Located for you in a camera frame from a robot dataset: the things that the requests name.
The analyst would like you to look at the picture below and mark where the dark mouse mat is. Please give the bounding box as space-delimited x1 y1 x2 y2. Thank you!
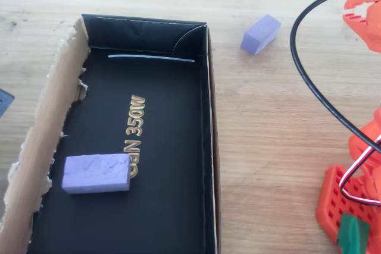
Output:
0 88 15 119

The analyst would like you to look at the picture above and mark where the purple foam block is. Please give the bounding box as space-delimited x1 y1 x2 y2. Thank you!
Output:
241 14 282 56
61 152 131 195

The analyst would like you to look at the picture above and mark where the black camera cable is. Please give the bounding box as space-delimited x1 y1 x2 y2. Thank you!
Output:
290 0 381 153

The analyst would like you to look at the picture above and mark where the black cardboard box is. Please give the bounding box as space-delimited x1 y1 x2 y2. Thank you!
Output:
0 13 223 254

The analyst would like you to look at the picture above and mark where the red white black servo wire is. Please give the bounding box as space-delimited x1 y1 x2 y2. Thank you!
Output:
339 134 381 207

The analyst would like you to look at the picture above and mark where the green table clamp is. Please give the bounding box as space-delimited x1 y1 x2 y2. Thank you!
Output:
337 214 371 254

